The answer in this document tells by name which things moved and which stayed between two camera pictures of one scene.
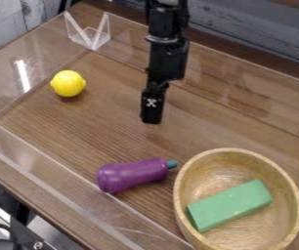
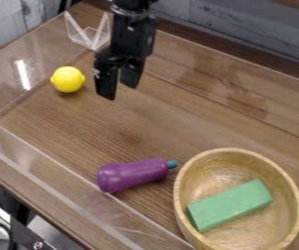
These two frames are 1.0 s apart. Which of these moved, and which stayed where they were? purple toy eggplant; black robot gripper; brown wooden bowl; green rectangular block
Moved: black robot gripper
Stayed: brown wooden bowl; green rectangular block; purple toy eggplant
